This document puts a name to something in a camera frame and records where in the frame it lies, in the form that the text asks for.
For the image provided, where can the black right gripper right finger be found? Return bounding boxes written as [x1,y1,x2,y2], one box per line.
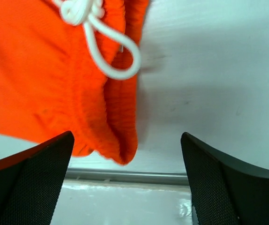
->
[181,132,269,225]

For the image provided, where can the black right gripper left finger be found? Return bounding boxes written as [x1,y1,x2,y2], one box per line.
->
[0,131,75,225]

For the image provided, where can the orange mesh shorts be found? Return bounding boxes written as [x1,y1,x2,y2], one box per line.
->
[0,0,149,165]

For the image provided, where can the aluminium table edge rail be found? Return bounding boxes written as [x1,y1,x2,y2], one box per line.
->
[66,168,189,186]

